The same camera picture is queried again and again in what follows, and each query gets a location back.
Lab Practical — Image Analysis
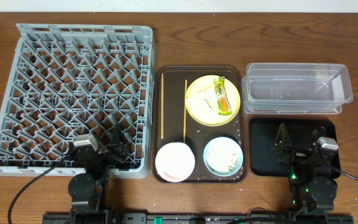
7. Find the green snack wrapper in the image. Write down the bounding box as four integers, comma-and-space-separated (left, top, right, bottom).
214, 77, 232, 116

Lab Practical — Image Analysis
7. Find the grey plastic dish rack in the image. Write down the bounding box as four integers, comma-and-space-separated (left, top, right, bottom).
0, 24, 157, 179

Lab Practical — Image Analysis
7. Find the black waste tray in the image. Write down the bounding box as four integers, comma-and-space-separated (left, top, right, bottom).
249, 118, 337, 177

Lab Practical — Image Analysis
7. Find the wooden chopstick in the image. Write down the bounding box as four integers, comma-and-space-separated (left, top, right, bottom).
183, 79, 188, 143
160, 73, 164, 139

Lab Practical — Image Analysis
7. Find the light blue bowl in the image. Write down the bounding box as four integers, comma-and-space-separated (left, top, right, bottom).
203, 137, 244, 177

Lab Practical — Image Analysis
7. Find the white napkin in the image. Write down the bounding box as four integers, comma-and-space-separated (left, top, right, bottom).
186, 88, 217, 113

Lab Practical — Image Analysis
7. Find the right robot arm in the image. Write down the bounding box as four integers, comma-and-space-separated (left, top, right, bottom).
273, 123, 339, 221

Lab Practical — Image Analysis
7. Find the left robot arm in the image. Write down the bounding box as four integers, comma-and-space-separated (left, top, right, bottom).
68, 124, 129, 223

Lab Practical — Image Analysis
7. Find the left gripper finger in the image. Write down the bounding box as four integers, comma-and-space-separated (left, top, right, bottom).
68, 142, 88, 159
109, 124, 129, 154

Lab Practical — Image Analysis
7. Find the rice waste pile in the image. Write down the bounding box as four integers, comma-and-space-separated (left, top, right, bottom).
206, 147, 238, 175

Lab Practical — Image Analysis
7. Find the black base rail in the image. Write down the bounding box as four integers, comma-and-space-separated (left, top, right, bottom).
42, 213, 354, 224

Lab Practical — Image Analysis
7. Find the pink bowl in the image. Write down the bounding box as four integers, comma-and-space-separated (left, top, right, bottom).
155, 142, 195, 182

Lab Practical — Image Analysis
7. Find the yellow round plate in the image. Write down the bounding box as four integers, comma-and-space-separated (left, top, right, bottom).
185, 75, 241, 126

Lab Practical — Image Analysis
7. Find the dark brown serving tray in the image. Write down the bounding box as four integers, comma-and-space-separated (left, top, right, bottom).
152, 65, 248, 184

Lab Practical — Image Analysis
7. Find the clear plastic bin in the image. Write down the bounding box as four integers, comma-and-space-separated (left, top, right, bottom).
242, 63, 353, 114

